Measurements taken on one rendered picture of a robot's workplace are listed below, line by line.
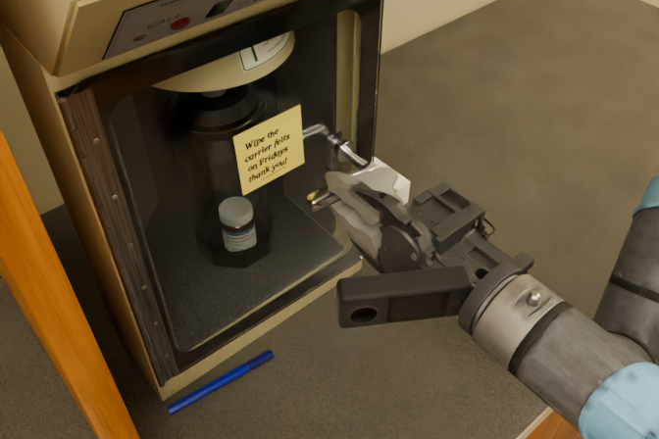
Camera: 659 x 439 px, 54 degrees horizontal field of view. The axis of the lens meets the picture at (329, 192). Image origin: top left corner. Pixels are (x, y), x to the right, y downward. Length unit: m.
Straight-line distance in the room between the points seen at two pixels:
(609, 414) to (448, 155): 0.68
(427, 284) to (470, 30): 0.98
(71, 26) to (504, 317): 0.37
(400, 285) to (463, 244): 0.08
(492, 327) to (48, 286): 0.33
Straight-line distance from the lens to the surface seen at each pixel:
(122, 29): 0.42
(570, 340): 0.53
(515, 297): 0.54
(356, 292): 0.54
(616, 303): 0.62
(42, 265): 0.46
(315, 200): 0.63
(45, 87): 0.51
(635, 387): 0.52
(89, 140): 0.52
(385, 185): 0.63
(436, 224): 0.58
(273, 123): 0.61
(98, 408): 0.60
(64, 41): 0.41
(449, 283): 0.56
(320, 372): 0.83
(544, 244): 1.00
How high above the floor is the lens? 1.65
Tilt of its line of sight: 44 degrees down
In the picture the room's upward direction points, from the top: straight up
